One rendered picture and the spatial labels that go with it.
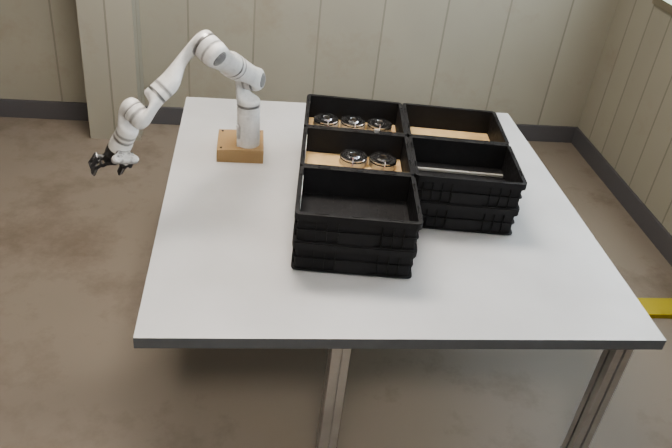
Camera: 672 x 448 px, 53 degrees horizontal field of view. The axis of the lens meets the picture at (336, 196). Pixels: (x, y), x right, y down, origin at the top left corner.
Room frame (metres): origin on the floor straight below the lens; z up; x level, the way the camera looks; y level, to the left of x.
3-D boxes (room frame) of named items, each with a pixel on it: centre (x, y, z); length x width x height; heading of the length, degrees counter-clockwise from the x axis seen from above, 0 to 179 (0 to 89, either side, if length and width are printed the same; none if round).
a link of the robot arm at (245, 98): (2.42, 0.39, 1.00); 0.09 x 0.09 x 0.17; 77
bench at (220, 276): (2.24, -0.15, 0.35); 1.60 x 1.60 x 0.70; 9
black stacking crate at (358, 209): (1.85, -0.07, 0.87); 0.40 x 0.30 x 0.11; 93
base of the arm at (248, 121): (2.41, 0.38, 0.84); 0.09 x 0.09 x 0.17; 7
